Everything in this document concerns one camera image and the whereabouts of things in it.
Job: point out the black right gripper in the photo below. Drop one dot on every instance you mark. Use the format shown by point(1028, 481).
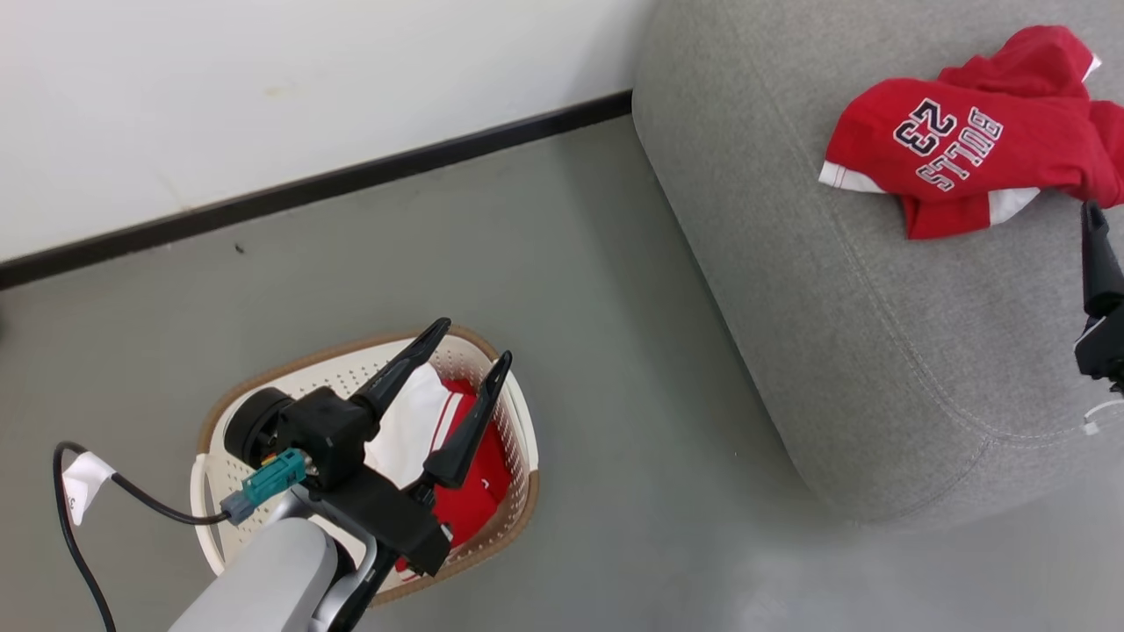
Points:
point(1106, 347)

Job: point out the black baseboard strip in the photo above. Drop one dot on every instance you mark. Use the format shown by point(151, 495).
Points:
point(307, 189)

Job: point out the white laundry basket brown rim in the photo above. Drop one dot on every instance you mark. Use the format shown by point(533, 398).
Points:
point(518, 439)

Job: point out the grey fabric sofa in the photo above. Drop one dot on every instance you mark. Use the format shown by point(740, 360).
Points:
point(834, 307)

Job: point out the red Bulls 23 jersey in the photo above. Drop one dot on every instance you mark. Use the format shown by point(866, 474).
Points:
point(966, 149)

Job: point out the red white striped garment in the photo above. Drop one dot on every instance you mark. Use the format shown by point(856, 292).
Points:
point(413, 430)

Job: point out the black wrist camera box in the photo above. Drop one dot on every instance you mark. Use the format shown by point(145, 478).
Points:
point(325, 430)

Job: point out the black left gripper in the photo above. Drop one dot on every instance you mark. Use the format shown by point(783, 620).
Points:
point(386, 518)

